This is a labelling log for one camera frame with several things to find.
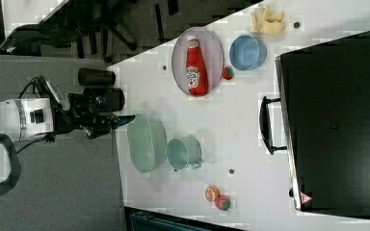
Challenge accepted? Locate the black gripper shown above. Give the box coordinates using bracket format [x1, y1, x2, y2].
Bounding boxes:
[54, 93, 135, 140]

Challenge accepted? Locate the oven door with black handle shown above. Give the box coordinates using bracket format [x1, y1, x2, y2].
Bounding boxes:
[259, 56, 304, 211]

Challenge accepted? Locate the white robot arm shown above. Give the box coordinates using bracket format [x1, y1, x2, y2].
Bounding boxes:
[0, 93, 135, 142]

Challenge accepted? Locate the black toaster oven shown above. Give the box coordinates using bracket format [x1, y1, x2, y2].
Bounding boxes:
[276, 31, 370, 219]

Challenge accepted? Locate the black cylinder large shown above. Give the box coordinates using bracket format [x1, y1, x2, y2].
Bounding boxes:
[83, 88, 125, 113]

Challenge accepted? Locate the green plastic colander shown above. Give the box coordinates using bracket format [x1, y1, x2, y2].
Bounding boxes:
[127, 114, 167, 173]

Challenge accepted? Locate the black cylinder small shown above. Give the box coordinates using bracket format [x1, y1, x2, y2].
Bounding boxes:
[78, 68, 116, 86]

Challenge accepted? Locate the green mug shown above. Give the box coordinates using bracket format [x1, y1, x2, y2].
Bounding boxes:
[167, 137, 201, 170]

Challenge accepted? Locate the red ketchup bottle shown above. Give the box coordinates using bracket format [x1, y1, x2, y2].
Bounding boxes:
[185, 35, 209, 96]

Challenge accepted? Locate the black office chair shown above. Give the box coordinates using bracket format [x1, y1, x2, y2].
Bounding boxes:
[0, 0, 181, 64]

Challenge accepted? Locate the grey round plate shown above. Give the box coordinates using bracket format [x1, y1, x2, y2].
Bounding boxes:
[172, 27, 224, 97]

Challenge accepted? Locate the orange slice toy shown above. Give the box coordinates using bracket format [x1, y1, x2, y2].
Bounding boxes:
[205, 186, 220, 202]

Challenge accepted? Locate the small red strawberry toy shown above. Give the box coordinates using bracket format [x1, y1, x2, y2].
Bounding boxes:
[222, 66, 234, 80]

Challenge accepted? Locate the blue bowl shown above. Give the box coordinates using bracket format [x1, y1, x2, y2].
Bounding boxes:
[229, 35, 267, 71]

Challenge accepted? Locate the yellow toy banana bunch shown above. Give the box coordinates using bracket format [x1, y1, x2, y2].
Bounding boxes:
[248, 7, 285, 36]

